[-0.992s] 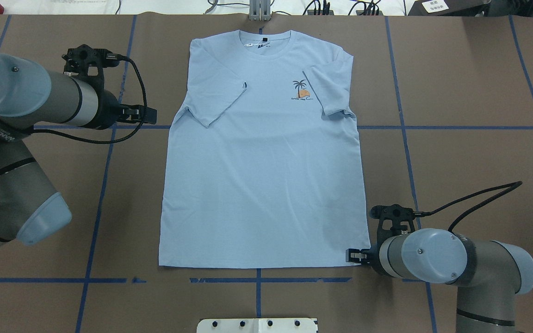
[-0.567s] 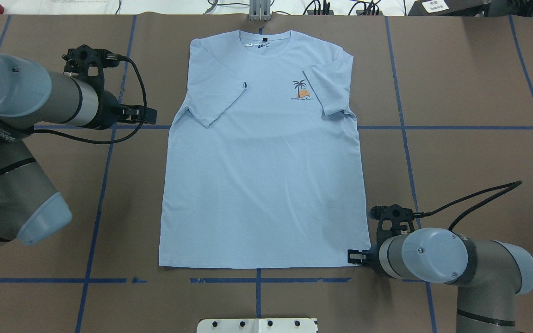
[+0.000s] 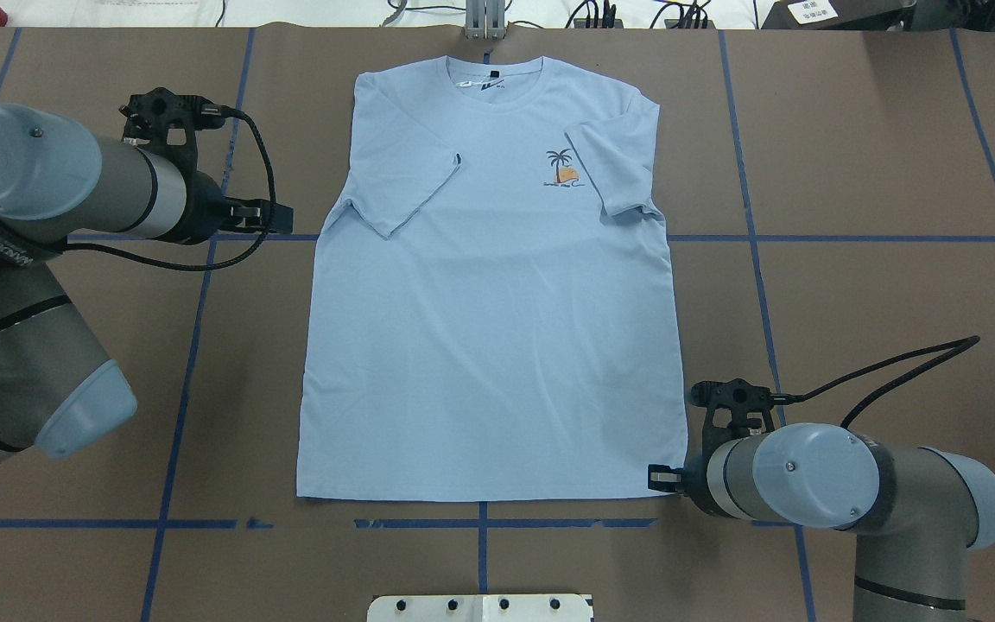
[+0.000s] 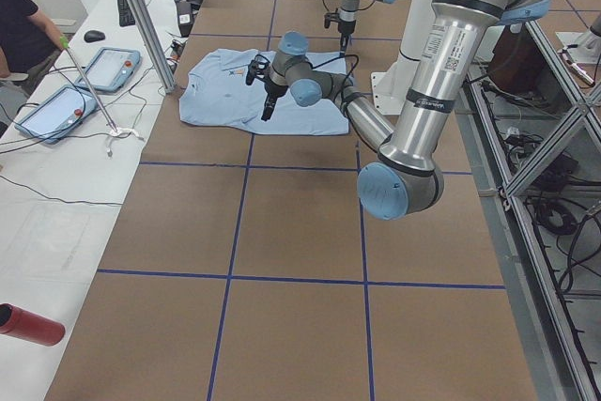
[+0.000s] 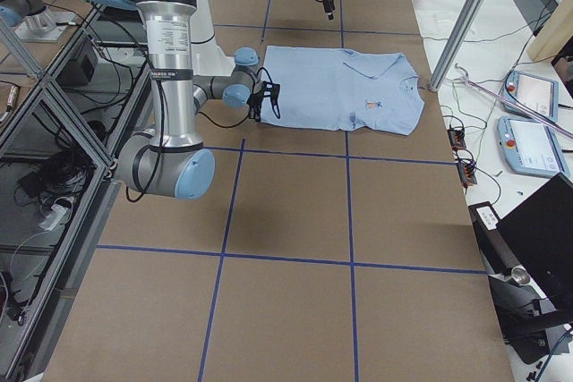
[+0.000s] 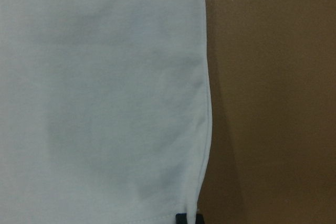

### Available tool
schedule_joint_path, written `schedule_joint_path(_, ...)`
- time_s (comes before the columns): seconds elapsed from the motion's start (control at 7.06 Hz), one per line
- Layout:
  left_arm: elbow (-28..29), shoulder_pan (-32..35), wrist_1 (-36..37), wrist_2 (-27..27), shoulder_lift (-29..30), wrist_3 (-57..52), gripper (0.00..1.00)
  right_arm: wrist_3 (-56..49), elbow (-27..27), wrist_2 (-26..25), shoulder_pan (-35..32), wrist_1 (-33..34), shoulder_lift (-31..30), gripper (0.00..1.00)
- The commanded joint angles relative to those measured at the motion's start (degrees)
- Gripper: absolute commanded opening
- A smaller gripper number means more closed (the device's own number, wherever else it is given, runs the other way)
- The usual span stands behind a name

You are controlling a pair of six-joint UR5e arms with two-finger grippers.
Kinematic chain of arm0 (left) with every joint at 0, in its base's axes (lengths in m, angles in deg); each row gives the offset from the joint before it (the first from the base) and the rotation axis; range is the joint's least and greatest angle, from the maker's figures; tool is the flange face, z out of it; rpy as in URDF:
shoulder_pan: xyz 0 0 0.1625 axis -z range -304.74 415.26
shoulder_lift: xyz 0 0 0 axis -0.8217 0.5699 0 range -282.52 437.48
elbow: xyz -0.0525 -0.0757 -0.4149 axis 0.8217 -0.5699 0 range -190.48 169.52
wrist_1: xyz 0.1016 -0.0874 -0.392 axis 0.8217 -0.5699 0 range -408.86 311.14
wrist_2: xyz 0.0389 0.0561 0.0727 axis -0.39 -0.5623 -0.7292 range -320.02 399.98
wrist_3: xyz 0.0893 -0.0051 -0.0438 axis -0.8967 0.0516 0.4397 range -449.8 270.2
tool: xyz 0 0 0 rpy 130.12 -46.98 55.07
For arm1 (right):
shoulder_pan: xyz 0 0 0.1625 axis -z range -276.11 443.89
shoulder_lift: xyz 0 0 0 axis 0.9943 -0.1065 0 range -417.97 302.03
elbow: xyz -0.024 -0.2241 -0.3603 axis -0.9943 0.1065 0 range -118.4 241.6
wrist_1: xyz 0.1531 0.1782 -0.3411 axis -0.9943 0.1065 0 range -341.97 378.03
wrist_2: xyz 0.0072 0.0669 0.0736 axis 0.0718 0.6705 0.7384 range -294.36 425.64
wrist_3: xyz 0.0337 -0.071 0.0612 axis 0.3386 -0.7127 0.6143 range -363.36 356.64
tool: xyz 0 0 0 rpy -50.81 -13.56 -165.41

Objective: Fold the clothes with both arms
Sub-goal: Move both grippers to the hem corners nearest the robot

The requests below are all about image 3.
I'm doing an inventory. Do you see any black monitor stand box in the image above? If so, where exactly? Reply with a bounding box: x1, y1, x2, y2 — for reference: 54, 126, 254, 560
759, 1, 916, 31

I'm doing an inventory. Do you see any black braided right cable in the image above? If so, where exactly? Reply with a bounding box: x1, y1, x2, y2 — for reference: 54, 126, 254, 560
770, 335, 981, 430

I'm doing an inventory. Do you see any black braided cable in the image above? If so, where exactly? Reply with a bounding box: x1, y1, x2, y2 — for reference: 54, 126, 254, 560
770, 335, 981, 430
57, 105, 279, 273

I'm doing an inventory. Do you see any grey aluminium frame post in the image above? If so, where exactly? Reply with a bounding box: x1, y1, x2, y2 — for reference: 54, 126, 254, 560
465, 0, 508, 41

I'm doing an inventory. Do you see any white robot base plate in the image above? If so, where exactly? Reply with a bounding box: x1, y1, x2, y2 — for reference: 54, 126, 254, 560
366, 593, 596, 621

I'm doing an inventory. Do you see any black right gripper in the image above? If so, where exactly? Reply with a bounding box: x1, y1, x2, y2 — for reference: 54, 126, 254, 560
647, 450, 716, 516

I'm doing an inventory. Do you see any light blue t-shirt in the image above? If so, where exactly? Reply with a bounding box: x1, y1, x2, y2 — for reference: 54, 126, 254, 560
294, 56, 688, 503

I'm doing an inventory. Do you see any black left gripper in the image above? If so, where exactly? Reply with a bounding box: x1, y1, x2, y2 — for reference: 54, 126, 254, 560
179, 172, 294, 245

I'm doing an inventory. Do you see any black braided left cable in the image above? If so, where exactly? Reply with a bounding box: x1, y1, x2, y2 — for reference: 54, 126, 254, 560
57, 105, 279, 273

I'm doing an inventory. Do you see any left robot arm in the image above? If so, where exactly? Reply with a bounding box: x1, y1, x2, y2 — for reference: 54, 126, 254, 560
0, 87, 294, 466

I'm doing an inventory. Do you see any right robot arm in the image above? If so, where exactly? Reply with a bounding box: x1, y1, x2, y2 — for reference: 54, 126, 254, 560
647, 422, 995, 621

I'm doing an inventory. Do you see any black mount camera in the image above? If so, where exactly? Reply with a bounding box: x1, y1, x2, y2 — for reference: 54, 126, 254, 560
118, 87, 232, 172
688, 378, 796, 454

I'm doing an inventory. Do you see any black mount left camera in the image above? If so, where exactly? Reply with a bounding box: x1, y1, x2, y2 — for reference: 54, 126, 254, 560
118, 87, 232, 172

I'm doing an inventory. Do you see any black mount right camera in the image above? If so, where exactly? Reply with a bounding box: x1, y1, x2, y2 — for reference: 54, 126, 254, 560
688, 378, 796, 454

